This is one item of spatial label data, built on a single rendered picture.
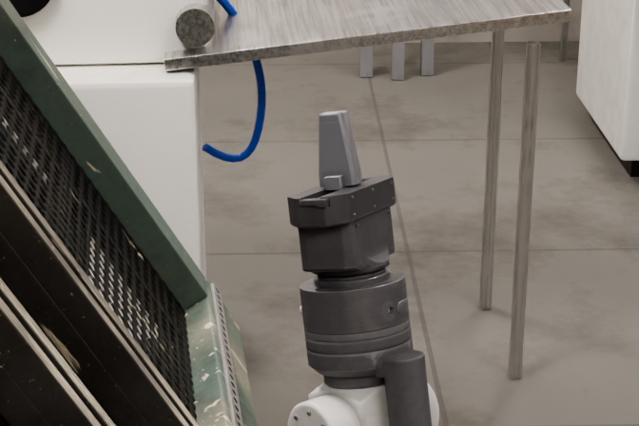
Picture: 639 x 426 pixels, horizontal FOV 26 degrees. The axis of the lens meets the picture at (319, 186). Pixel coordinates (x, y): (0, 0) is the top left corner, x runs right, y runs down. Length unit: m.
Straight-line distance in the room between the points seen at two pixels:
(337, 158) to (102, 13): 2.57
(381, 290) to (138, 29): 2.61
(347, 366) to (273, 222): 4.08
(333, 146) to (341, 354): 0.17
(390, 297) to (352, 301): 0.03
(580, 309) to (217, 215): 1.47
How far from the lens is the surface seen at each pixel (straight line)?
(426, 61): 6.99
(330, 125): 1.12
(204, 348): 2.37
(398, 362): 1.10
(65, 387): 1.46
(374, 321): 1.11
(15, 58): 2.36
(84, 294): 1.71
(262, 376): 4.12
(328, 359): 1.12
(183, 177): 3.66
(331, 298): 1.11
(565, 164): 5.86
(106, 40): 3.68
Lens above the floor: 2.00
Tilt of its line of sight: 21 degrees down
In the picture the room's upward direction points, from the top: straight up
